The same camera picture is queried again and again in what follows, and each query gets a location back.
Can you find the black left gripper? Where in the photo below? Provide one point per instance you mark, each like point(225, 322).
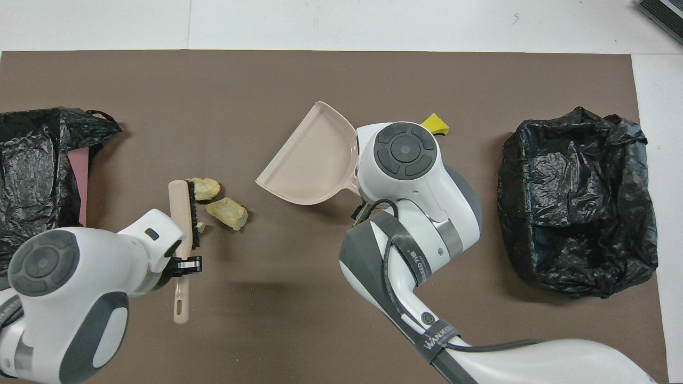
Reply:
point(168, 264)

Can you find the beige dumpling piece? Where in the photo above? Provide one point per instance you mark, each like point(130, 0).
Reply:
point(200, 227)
point(227, 213)
point(207, 189)

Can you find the beige hand brush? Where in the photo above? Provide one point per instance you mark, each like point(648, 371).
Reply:
point(180, 213)

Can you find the beige plastic dustpan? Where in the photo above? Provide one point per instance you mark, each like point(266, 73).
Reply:
point(309, 160)

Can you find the yellow sponge piece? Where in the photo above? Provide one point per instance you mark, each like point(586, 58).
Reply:
point(435, 124)

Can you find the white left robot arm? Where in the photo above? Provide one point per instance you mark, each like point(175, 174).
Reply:
point(64, 298)

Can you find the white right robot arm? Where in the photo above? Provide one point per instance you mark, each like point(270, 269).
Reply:
point(416, 181)

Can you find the pink bin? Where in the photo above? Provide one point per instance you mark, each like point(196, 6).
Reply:
point(81, 181)

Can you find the black trash bag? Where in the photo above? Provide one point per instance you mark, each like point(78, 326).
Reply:
point(32, 170)

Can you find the black bag lined bin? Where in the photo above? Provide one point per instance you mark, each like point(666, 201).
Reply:
point(576, 208)

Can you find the brown table mat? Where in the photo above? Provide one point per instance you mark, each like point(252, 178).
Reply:
point(213, 106)

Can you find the dark ribbed panel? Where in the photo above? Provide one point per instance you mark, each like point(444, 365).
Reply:
point(664, 18)

